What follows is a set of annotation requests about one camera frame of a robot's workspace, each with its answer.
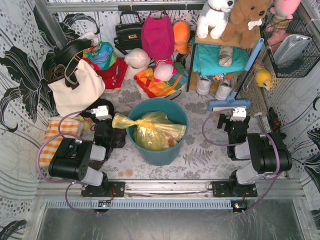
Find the yellow trash bag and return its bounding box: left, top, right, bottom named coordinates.
left=112, top=111, right=187, bottom=151

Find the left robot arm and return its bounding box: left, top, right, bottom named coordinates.
left=48, top=119, right=115, bottom=198

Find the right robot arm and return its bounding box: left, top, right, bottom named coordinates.
left=211, top=113, right=293, bottom=198

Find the cream canvas tote bag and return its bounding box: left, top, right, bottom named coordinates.
left=48, top=59, right=106, bottom=117

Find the teal trash bin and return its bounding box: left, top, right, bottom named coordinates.
left=126, top=97, right=189, bottom=166

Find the rainbow striped bag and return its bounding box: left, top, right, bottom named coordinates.
left=134, top=62, right=188, bottom=99

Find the brown floral necktie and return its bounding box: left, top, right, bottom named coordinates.
left=89, top=128, right=127, bottom=170

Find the orange checkered towel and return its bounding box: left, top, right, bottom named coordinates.
left=39, top=116, right=84, bottom=168

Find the red garment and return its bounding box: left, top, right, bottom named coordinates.
left=96, top=58, right=128, bottom=90

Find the yellow plush duck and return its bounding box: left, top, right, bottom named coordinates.
left=253, top=63, right=272, bottom=91

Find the black metal shelf rack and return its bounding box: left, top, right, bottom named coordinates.
left=186, top=33, right=265, bottom=92

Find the grey patterned rolled cloth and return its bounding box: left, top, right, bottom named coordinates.
left=218, top=45, right=233, bottom=67

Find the colourful scarf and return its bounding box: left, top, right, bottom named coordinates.
left=82, top=41, right=117, bottom=71

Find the teal folded cloth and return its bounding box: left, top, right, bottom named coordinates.
left=193, top=44, right=249, bottom=76

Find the white fluffy plush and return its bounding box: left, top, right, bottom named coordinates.
left=124, top=48, right=151, bottom=80

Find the pink white plush doll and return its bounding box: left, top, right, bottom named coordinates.
left=153, top=59, right=177, bottom=82

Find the silver pouch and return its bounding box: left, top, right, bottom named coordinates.
left=273, top=34, right=312, bottom=66

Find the black leather handbag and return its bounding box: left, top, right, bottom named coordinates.
left=113, top=11, right=144, bottom=55

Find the brown plush dog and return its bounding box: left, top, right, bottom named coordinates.
left=221, top=0, right=272, bottom=49

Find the white plush dog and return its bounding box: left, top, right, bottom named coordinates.
left=196, top=0, right=235, bottom=39

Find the orange plush toy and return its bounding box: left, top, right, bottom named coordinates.
left=173, top=21, right=192, bottom=55

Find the pink plush toy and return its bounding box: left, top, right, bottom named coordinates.
left=265, top=0, right=301, bottom=46

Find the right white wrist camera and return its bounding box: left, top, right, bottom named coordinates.
left=230, top=107, right=247, bottom=122

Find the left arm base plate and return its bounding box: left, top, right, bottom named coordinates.
left=81, top=181, right=126, bottom=198

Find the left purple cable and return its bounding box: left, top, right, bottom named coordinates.
left=36, top=109, right=101, bottom=216

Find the purple cable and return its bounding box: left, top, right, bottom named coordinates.
left=36, top=109, right=101, bottom=216
left=201, top=107, right=285, bottom=213

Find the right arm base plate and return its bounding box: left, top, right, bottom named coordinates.
left=211, top=181, right=258, bottom=198

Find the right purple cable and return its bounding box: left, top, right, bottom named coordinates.
left=201, top=107, right=285, bottom=213

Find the black wire basket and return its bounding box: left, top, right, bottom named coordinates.
left=260, top=12, right=313, bottom=78

